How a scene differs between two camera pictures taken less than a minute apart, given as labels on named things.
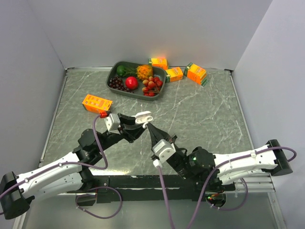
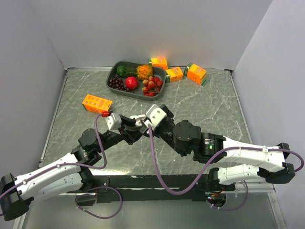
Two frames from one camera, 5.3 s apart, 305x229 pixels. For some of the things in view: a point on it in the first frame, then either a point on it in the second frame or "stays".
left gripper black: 131,131 stays
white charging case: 143,117 stays
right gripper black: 157,135 -> 171,119
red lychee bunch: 152,86 stays
